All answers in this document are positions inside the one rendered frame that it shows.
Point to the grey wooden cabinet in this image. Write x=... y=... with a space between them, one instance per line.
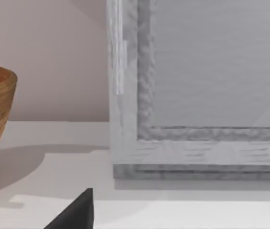
x=197 y=95

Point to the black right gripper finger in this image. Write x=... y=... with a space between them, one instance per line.
x=81 y=213

